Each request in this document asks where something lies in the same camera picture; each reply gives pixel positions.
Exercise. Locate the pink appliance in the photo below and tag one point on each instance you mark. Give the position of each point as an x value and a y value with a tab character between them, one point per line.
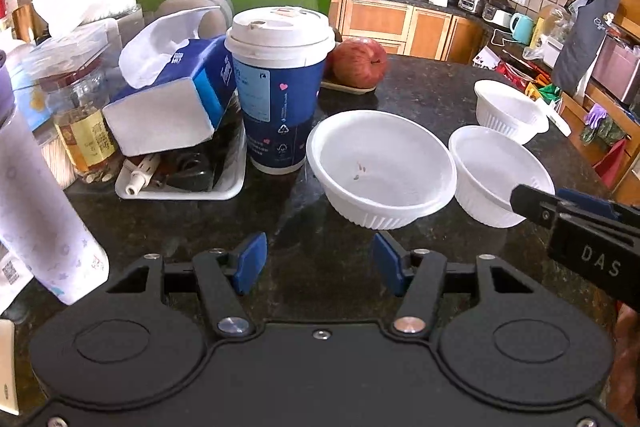
620	67

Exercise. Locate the blue paper cup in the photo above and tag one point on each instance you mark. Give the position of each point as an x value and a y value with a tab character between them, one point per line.
277	87

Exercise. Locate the red cloth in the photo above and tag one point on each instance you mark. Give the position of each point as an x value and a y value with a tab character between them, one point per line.
612	162

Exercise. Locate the white water bottle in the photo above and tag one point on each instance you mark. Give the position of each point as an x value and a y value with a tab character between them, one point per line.
40	207

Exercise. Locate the blue tissue pack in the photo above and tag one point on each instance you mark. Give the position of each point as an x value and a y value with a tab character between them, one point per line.
170	107

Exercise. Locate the white plastic tube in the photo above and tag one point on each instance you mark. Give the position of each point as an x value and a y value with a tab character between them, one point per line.
140	172

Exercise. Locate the person's right forearm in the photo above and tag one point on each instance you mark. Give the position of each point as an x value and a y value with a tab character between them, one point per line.
630	357

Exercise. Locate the red apple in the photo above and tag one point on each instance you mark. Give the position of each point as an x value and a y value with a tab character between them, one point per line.
357	62

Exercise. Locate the green cloth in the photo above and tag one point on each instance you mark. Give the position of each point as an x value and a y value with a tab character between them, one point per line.
607	132

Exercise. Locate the black and white cooker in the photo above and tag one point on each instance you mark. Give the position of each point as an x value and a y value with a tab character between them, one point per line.
499	12

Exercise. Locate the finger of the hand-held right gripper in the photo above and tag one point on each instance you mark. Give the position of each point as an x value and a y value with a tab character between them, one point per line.
535	204
590	204

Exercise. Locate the white window box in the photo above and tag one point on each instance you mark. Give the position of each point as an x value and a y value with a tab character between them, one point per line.
555	119

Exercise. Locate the clear plastic container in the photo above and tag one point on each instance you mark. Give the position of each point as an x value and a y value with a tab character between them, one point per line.
205	4

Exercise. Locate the dark apron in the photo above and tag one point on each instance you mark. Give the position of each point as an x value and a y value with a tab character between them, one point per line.
585	37

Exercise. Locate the lower wooden cabinets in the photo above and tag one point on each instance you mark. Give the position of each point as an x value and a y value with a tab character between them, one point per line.
380	19

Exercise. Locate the beige fruit tray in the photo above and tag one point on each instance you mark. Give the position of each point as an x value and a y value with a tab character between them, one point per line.
347	88

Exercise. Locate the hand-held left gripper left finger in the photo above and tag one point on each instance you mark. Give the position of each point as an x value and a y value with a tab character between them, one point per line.
250	259

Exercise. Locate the white ribbed bowl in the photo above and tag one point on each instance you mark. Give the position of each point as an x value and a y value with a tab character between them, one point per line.
510	107
380	157
490	172

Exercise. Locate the paper slip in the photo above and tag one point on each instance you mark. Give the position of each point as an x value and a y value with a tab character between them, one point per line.
10	272

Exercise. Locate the red gift bags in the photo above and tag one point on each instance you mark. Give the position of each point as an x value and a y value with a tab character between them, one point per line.
520	74

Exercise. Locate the clear plastic bag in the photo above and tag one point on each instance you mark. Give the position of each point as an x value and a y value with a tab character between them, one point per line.
550	29

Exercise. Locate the white foam tray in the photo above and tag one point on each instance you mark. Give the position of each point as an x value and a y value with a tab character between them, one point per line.
200	194

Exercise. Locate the purple glove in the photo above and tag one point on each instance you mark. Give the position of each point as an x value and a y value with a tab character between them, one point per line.
595	116

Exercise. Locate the clear glass jar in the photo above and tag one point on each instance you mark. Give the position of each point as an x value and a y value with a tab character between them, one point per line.
80	117

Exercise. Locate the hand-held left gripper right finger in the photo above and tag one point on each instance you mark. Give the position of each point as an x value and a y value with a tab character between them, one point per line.
386	259

